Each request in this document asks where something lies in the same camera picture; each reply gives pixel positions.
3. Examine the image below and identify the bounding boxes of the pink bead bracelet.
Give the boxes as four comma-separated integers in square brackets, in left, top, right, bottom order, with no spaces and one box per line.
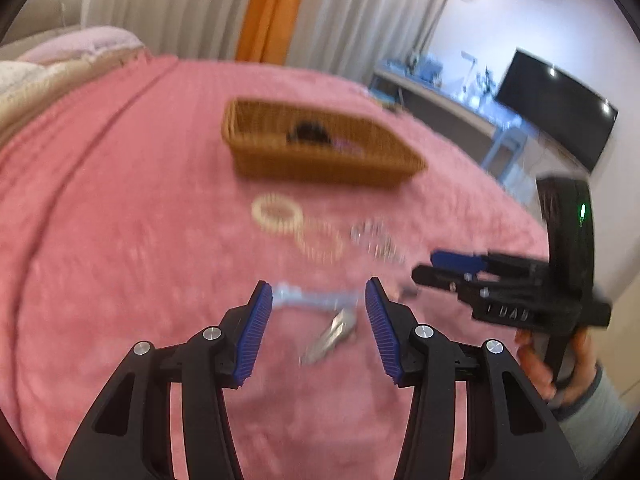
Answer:
[295,219,345,264]

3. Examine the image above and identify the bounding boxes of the black hair accessory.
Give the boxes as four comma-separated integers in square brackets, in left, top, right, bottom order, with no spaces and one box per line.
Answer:
[286,121,331,145]

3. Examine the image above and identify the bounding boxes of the person's right hand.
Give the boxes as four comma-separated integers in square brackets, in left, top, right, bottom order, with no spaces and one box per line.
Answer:
[515,327,602,407]

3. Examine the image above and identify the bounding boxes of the cream bead bracelet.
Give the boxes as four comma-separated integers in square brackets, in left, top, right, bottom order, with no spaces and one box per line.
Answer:
[251,193,305,235]

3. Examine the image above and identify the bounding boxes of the black television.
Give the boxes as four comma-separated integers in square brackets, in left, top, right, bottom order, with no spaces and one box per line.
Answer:
[496,48,619,174]

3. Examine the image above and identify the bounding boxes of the white desk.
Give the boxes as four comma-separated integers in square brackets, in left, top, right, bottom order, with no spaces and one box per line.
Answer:
[371,59,591,173]

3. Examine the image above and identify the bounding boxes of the beige headboard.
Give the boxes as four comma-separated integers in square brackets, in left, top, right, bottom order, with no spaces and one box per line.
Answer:
[9,0,87,47]

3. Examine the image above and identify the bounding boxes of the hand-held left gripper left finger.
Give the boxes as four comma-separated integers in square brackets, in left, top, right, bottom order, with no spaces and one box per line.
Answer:
[56,280,275,480]

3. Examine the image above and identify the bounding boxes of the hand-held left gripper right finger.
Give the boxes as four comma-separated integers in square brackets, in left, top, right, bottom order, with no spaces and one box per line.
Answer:
[364,276,584,480]

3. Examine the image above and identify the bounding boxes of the beige quilt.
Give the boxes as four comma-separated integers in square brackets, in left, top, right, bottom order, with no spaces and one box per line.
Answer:
[0,51,103,133]

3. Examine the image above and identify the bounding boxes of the light blue chair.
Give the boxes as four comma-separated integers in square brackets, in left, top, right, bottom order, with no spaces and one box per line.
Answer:
[481,124,532,202]

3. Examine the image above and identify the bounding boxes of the brown wicker basket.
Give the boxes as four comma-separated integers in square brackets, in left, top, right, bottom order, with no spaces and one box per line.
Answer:
[221,98,429,191]

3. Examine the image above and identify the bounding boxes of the clear spiral hair tie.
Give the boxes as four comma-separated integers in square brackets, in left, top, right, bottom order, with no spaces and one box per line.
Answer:
[349,219,407,265]

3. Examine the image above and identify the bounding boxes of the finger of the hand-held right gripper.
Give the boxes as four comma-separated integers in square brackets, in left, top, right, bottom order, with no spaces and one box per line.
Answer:
[411,265,506,308]
[430,250,548,283]

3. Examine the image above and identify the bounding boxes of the pale pink pillow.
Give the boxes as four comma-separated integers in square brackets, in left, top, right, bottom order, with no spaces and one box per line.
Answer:
[20,25,147,67]

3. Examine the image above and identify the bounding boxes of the light blue hair clip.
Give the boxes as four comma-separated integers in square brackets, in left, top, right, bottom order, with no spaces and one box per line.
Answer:
[272,282,364,311]

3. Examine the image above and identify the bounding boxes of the silver hair clip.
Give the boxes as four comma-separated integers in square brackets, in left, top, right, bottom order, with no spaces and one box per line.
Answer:
[298,308,359,367]

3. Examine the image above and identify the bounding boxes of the white curtain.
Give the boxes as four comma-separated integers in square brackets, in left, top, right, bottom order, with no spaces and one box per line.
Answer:
[284,0,464,92]
[84,0,272,59]

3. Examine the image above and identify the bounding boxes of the pink plush blanket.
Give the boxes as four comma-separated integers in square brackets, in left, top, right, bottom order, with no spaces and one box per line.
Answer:
[0,55,552,480]

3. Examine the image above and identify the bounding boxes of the orange curtain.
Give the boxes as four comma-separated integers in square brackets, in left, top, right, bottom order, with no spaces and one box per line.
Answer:
[235,0,312,66]

